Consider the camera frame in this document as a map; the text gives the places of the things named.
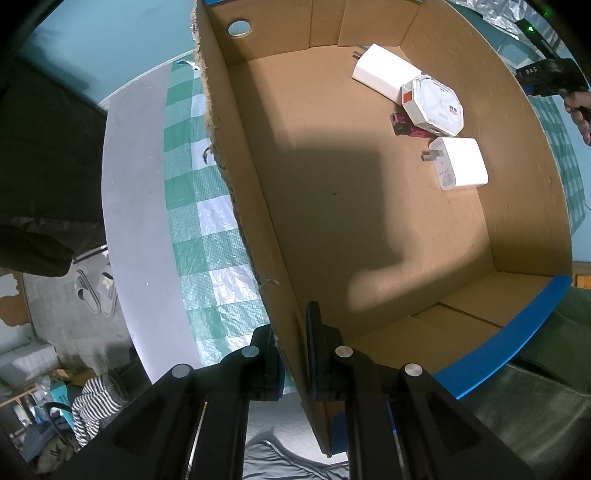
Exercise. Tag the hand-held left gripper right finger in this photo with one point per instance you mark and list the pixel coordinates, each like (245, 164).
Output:
(318, 360)

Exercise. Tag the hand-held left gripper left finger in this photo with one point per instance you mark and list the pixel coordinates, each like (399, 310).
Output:
(265, 369)

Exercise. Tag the white octagonal box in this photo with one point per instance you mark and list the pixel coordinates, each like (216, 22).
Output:
(434, 106)

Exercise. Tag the white charger plug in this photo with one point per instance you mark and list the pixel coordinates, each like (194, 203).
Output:
(461, 164)
(383, 71)

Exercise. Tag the cardboard box with blue rim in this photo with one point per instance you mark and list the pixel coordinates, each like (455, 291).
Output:
(323, 184)

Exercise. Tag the person's right hand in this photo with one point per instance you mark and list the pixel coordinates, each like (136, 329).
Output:
(579, 113)

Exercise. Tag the grey cloth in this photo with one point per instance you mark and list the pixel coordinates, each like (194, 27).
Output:
(286, 447)

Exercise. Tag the silver foil sheet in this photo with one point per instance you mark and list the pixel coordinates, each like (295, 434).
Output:
(489, 16)

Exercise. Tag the green white checked tablecloth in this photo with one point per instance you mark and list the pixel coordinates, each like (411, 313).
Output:
(212, 258)

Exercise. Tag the black white striped cloth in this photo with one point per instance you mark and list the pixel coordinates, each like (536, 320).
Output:
(97, 408)

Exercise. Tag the white striped slipper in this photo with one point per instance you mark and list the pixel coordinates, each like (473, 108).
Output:
(87, 290)
(109, 290)

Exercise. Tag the person's olive trousers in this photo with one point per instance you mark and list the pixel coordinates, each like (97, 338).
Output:
(531, 392)

